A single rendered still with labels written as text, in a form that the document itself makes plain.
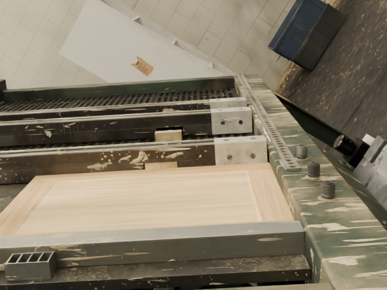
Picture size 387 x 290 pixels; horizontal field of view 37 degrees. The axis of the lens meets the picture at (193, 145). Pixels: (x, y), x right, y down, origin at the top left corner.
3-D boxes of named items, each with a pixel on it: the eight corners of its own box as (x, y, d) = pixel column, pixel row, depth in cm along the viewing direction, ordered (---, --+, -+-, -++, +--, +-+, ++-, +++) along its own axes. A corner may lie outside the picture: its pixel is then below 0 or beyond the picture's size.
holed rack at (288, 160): (300, 170, 121) (300, 167, 121) (286, 171, 121) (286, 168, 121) (242, 75, 282) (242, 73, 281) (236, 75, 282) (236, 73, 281)
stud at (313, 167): (321, 178, 115) (321, 163, 115) (308, 178, 115) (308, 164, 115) (318, 174, 118) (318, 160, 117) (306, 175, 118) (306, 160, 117)
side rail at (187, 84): (235, 100, 276) (234, 77, 274) (4, 114, 279) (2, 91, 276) (234, 98, 284) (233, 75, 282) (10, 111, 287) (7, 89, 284)
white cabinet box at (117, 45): (293, 117, 517) (89, -6, 494) (258, 170, 532) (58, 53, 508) (285, 102, 576) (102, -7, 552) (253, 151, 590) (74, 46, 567)
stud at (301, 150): (308, 159, 129) (308, 146, 128) (297, 160, 129) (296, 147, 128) (306, 156, 131) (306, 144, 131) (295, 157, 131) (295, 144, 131)
